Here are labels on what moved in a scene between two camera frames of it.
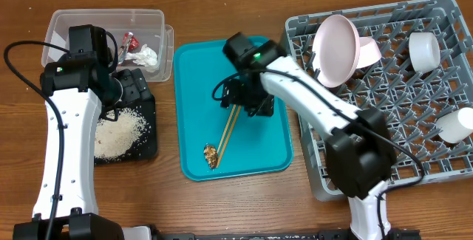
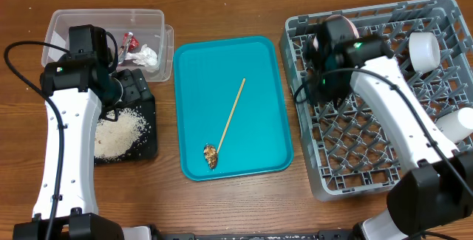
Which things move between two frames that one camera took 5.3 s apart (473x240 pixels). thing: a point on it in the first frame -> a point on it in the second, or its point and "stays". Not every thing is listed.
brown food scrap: (211, 156) stays
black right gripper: (230, 96) -> (316, 94)
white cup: (423, 50) stays
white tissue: (144, 57) stays
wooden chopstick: (227, 142) -> (237, 95)
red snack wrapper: (130, 43) stays
